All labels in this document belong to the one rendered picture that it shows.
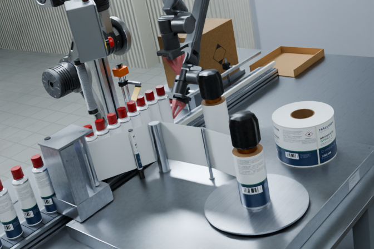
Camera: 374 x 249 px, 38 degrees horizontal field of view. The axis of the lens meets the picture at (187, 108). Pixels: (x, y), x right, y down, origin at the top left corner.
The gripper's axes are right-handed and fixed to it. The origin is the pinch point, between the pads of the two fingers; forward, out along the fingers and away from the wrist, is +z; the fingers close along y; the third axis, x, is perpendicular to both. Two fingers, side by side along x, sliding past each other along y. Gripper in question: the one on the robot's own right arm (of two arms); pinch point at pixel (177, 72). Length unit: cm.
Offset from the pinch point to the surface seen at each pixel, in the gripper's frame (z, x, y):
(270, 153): 31.2, -28.3, 7.6
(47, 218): 31, 19, -55
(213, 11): 57, 194, 267
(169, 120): 24.1, 16.3, 6.7
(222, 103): 12.4, -13.5, 4.6
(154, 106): 16.0, 17.3, 1.5
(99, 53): -11.8, 19.5, -15.5
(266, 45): 87, 137, 262
